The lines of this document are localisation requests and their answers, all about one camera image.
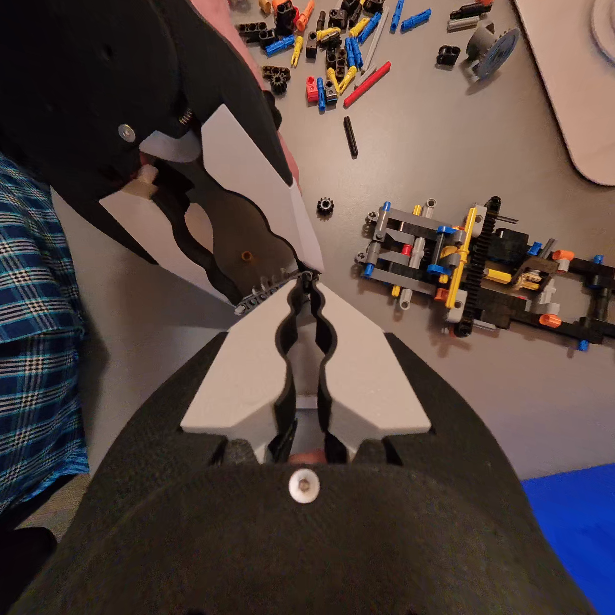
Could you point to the black lego axle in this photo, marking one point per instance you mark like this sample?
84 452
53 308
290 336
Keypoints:
350 137

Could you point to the grey blue lego hub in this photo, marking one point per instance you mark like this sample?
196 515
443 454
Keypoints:
490 48

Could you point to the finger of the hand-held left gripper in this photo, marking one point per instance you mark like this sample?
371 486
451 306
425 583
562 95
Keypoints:
144 230
245 163

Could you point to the beige lamp base board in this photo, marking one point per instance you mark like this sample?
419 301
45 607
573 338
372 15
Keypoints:
567 72

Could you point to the black lego connector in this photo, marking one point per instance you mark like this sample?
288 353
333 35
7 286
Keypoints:
448 55

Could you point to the small black lego gear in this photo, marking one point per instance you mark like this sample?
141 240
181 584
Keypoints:
325 207

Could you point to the blue plaid shirt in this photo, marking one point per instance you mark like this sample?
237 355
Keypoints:
33 288

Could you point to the lego car chassis assembly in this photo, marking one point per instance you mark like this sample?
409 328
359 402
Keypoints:
461 269

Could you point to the person's left hand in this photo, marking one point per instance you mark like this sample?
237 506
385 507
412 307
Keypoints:
235 48

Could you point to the blue plastic bin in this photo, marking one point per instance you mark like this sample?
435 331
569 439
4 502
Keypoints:
576 523

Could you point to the pile of loose lego pieces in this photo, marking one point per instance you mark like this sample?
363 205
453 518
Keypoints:
336 48

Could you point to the grey lego crankshaft assembly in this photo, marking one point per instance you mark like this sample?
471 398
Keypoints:
262 294

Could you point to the black lego pin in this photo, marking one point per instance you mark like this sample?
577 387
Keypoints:
306 278

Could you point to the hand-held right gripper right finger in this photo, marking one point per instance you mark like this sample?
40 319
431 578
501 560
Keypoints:
370 384

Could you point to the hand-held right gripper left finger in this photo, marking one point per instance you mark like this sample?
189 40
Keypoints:
240 384

